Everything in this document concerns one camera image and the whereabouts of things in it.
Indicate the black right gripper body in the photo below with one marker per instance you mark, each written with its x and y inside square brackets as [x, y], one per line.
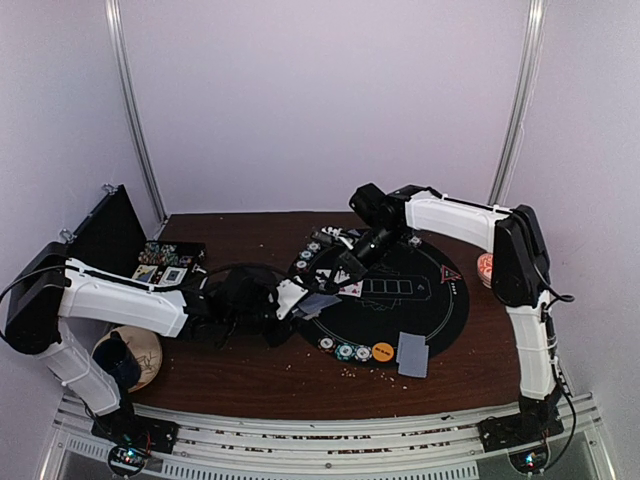
[386, 239]

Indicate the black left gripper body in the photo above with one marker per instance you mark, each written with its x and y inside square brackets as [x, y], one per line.
[246, 322]

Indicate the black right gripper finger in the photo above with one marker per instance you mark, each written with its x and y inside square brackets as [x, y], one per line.
[332, 286]
[351, 266]

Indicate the face-up playing card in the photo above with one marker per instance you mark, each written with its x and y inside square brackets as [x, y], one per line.
[324, 274]

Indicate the six of hearts card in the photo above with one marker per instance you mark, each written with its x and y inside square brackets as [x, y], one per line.
[352, 290]

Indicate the blue playing card deck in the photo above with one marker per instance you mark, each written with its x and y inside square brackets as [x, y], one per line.
[312, 306]

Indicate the red triangular all-in marker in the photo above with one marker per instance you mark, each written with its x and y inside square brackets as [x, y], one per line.
[449, 275]

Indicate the yellow big blind button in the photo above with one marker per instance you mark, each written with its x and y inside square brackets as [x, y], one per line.
[383, 352]

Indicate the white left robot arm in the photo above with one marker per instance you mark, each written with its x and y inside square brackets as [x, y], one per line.
[54, 287]

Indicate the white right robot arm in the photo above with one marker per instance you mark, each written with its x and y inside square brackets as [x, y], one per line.
[521, 280]

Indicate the round black poker mat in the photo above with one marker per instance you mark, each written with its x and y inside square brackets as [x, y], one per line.
[402, 293]

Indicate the white playing card box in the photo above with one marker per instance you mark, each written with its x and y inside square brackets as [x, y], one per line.
[172, 276]

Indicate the chips row in case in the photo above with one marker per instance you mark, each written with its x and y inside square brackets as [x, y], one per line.
[159, 254]

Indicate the blue-backed playing card box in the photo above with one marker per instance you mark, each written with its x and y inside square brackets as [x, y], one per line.
[144, 273]

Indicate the beige patterned plate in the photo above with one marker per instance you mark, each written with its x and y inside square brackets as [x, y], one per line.
[146, 348]

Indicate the red white patterned bowl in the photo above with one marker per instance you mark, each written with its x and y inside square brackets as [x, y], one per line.
[484, 267]

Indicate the dark blue mug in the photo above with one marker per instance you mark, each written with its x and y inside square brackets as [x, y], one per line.
[115, 357]

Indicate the black poker set case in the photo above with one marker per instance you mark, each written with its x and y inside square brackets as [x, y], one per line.
[111, 237]

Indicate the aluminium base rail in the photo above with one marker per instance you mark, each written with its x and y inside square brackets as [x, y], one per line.
[438, 446]

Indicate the aluminium frame post right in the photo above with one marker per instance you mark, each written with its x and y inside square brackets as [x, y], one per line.
[524, 91]

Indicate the aluminium frame post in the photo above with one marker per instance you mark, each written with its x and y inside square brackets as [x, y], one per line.
[118, 42]
[524, 91]

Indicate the aluminium frame post left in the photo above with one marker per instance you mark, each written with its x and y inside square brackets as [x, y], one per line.
[118, 42]

